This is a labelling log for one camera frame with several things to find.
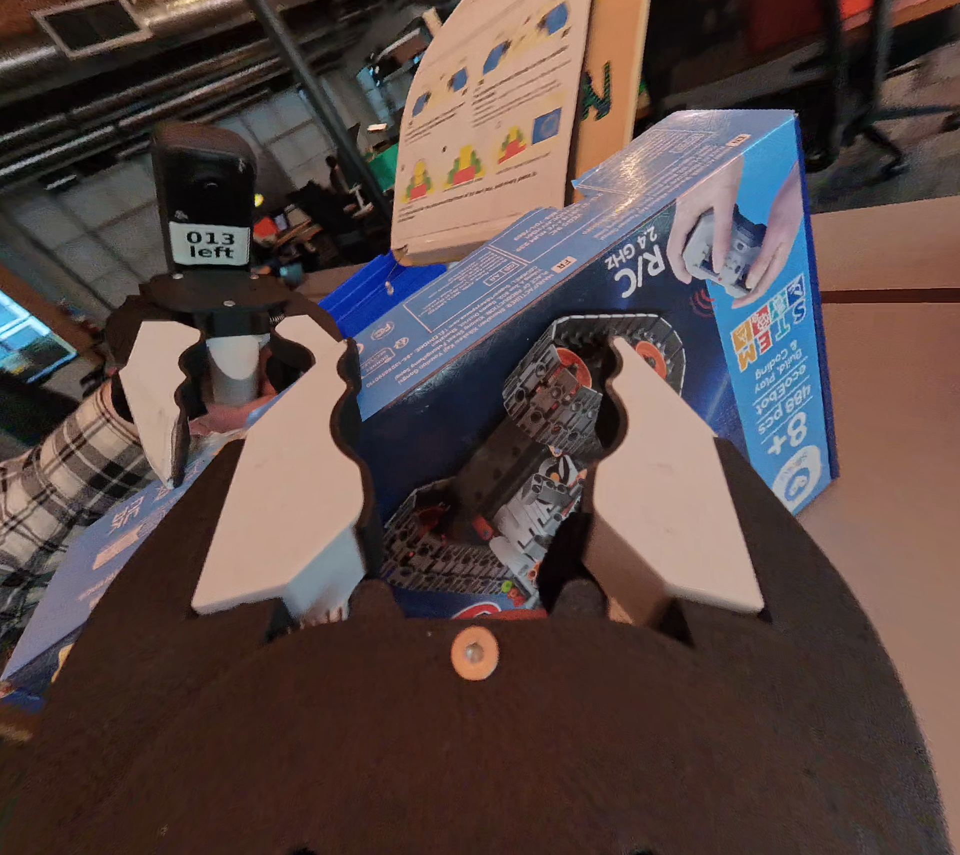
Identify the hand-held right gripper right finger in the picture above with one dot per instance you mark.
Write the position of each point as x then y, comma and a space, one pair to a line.
667, 495

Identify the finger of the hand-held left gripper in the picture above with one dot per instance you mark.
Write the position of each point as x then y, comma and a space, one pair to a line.
154, 390
289, 345

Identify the person's left forearm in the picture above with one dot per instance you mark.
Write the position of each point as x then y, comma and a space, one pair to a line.
60, 480

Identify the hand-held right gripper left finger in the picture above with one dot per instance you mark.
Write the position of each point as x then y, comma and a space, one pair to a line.
285, 495

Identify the computer monitor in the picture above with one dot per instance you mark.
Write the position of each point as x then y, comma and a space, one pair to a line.
30, 337

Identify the white ceiling vent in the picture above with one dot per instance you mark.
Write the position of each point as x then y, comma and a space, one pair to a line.
90, 22

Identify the person's left hand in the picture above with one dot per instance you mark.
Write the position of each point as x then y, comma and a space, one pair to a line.
225, 421

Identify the blue robot kit box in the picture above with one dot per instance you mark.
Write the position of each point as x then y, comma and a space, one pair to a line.
450, 315

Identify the black stool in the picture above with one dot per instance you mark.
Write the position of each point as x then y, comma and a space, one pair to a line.
877, 45

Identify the printed instruction sheet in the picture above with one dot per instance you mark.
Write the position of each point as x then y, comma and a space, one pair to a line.
510, 45

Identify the black metal pole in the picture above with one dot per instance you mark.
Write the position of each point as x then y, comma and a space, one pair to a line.
285, 45

